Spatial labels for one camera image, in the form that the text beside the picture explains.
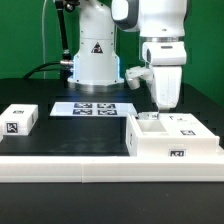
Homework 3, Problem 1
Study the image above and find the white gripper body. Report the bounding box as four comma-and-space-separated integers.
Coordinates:
150, 66, 182, 110

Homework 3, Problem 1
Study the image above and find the white cabinet body box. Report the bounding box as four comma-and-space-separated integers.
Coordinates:
126, 115, 221, 158

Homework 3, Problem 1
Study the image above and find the white cabinet top block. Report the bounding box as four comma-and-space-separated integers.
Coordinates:
0, 104, 38, 136

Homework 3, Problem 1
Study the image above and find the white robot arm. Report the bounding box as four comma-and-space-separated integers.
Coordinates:
68, 0, 189, 110

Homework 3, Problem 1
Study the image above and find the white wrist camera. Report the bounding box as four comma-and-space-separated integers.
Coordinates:
125, 66, 153, 90

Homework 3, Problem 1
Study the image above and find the white marker base plate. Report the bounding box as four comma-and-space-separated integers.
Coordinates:
50, 102, 137, 117

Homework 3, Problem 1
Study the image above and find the white L-shaped obstacle wall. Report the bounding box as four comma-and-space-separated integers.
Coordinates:
0, 136, 224, 183

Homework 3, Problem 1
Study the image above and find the black cable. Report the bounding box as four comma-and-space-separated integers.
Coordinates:
22, 60, 74, 80

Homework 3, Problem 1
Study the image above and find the white thin cable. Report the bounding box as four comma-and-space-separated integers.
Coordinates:
41, 0, 48, 80

